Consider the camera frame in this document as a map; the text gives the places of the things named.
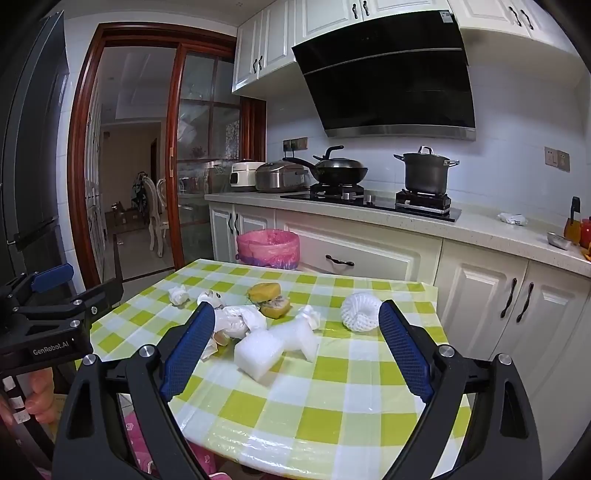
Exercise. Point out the small white tissue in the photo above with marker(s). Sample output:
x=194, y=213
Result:
x=178, y=295

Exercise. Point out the white foam sheet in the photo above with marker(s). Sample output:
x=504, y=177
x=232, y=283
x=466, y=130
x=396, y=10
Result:
x=295, y=337

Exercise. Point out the black gas stove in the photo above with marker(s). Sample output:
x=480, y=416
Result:
x=383, y=205

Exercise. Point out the person's left hand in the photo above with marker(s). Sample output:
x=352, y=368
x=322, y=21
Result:
x=42, y=397

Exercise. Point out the white rice cooker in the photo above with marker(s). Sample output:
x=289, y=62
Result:
x=242, y=177

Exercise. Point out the white base cabinet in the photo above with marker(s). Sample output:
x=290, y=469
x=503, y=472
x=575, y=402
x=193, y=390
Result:
x=480, y=295

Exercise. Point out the white hallway cupboard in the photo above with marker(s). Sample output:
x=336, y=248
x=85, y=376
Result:
x=94, y=184

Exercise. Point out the glass sliding door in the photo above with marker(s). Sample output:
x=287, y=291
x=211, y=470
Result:
x=203, y=138

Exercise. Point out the silver pressure cooker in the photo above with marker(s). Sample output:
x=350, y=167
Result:
x=281, y=177

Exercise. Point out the pink floral cloth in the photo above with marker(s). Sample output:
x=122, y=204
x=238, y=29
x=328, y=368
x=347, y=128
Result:
x=131, y=431

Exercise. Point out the white foam block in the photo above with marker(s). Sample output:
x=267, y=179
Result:
x=258, y=357

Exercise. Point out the green checked tablecloth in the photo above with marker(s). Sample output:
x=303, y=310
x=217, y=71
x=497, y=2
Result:
x=323, y=392

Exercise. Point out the green potted plant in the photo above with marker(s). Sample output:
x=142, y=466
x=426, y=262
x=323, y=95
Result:
x=137, y=187

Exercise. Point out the wall power socket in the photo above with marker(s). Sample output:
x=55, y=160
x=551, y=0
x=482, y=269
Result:
x=295, y=144

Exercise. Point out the bin with pink bag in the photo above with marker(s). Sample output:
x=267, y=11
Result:
x=268, y=249

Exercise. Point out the white rag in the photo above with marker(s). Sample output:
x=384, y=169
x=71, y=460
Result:
x=513, y=219

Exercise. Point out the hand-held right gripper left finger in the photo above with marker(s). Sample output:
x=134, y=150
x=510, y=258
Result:
x=187, y=355

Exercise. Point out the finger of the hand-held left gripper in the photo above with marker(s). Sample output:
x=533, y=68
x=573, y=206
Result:
x=51, y=278
x=99, y=297

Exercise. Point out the orange knife holder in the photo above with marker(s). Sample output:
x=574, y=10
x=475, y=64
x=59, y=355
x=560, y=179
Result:
x=572, y=228

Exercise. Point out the red bottle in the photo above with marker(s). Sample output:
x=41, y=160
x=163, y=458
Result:
x=585, y=230

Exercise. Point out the stained paper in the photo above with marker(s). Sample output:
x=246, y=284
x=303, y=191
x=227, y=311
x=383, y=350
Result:
x=216, y=345

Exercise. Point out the printed paper cup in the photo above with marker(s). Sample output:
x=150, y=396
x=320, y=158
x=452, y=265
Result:
x=210, y=297

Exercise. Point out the small metal bowl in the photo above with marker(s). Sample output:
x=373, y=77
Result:
x=559, y=241

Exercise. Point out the dark refrigerator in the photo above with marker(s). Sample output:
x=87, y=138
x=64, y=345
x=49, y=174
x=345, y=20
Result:
x=32, y=161

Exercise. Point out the white wall cabinet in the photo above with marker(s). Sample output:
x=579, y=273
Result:
x=263, y=46
x=485, y=18

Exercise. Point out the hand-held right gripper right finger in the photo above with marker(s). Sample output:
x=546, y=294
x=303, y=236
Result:
x=408, y=355

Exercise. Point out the speckled stone countertop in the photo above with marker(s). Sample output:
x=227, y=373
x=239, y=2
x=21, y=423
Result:
x=485, y=226

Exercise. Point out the grey stock pot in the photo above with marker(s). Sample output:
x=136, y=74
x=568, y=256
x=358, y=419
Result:
x=425, y=175

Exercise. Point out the red wooden door frame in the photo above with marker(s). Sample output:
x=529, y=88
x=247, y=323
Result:
x=76, y=161

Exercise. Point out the black range hood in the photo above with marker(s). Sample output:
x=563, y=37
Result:
x=392, y=83

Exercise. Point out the yellow sponge with white pad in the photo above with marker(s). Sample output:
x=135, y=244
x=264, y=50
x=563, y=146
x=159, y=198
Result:
x=276, y=308

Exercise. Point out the white cabinet drawer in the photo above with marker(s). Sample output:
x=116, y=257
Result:
x=378, y=258

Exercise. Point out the black wok with lid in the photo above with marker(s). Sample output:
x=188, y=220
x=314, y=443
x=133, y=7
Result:
x=341, y=170

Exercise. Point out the white foam fruit net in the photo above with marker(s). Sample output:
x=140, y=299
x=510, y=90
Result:
x=355, y=314

